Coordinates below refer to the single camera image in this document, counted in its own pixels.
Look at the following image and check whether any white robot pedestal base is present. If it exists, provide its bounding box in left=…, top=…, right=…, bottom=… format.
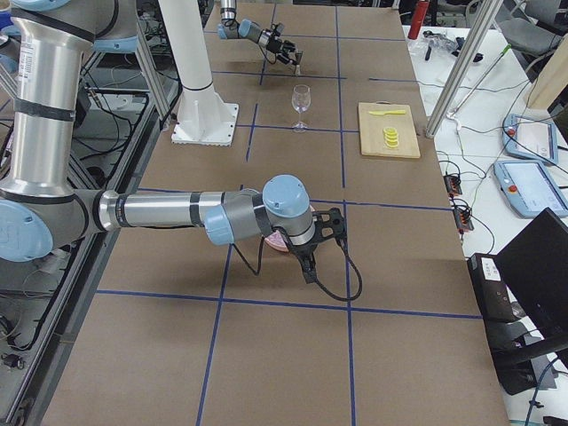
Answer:
left=159, top=0, right=239, bottom=146

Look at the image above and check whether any clear wine glass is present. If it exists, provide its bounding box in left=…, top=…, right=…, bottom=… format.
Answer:
left=291, top=84, right=312, bottom=132

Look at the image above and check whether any pink bowl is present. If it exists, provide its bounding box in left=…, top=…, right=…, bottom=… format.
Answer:
left=264, top=205, right=315, bottom=252

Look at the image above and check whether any near teach pendant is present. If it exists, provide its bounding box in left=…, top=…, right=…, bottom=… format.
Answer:
left=493, top=160, right=567, bottom=218

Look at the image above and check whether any aluminium camera post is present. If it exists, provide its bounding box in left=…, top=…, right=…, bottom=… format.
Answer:
left=425, top=0, right=502, bottom=138

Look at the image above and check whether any far teach pendant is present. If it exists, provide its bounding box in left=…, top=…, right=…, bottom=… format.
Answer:
left=502, top=114, right=558, bottom=165

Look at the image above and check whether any black box device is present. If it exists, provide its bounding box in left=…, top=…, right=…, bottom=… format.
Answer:
left=467, top=253, right=517, bottom=323

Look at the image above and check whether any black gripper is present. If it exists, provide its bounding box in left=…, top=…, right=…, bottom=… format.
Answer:
left=288, top=244, right=317, bottom=284
left=267, top=38, right=303, bottom=67

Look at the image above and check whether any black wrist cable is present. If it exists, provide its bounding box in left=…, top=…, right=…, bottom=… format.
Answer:
left=230, top=237, right=363, bottom=303

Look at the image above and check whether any wooden cutting board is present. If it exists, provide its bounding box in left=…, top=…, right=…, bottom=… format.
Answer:
left=358, top=102, right=421, bottom=159

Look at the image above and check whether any black monitor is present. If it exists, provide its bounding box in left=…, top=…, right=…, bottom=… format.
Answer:
left=494, top=208, right=568, bottom=337

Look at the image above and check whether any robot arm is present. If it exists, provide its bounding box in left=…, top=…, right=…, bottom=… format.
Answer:
left=217, top=0, right=303, bottom=74
left=1, top=1, right=320, bottom=282

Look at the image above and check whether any teach pendant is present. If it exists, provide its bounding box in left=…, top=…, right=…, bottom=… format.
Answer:
left=502, top=114, right=558, bottom=165
left=493, top=160, right=567, bottom=218

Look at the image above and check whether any yellow plastic knife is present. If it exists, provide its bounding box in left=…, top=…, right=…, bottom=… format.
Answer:
left=367, top=109, right=406, bottom=116

